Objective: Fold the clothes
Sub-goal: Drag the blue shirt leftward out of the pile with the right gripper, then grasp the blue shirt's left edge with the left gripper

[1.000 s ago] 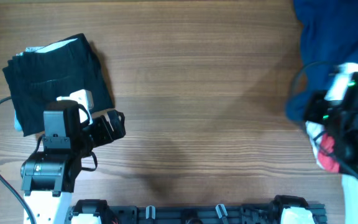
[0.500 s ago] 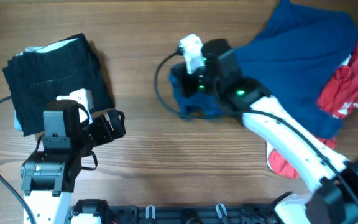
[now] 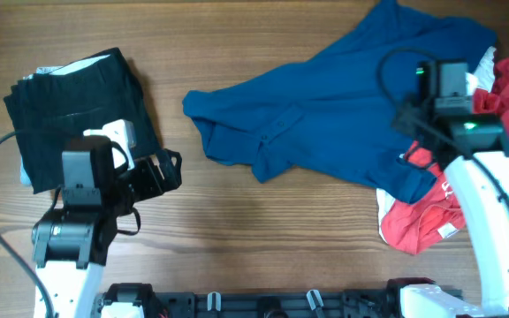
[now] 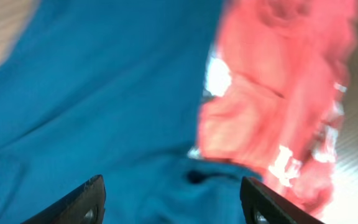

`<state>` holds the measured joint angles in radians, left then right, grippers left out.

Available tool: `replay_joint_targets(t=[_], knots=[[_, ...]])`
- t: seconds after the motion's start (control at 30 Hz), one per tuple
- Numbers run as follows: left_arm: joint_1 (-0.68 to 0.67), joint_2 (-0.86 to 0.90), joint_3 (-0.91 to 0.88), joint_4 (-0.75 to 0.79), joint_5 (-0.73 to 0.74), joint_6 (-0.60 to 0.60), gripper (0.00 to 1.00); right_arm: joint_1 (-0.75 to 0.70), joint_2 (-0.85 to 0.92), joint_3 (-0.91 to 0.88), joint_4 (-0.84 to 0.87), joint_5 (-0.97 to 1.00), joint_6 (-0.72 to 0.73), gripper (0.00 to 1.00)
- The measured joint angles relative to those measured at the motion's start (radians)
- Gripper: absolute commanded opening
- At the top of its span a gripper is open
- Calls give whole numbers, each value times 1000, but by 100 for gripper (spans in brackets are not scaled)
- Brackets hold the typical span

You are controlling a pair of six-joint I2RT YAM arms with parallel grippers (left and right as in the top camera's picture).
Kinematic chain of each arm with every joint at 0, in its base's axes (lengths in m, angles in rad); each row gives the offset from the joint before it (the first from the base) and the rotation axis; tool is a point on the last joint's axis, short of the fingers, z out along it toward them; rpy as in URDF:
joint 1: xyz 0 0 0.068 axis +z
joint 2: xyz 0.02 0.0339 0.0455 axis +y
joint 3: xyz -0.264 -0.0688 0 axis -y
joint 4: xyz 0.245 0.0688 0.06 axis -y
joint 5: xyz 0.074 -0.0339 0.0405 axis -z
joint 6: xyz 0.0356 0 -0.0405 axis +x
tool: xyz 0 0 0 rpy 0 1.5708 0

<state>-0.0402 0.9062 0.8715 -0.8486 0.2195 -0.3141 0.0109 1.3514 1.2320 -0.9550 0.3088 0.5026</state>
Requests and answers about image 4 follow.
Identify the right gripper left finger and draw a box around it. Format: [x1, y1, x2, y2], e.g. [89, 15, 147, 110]
[23, 175, 106, 224]

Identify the white t-shirt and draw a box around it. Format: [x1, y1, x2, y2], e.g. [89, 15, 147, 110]
[193, 57, 337, 189]

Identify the red t-shirt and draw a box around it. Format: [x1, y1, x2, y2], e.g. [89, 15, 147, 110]
[210, 0, 358, 218]

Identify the blue polo shirt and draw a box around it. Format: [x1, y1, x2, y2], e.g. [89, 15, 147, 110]
[0, 0, 250, 224]

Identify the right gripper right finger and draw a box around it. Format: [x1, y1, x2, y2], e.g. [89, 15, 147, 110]
[240, 177, 324, 224]

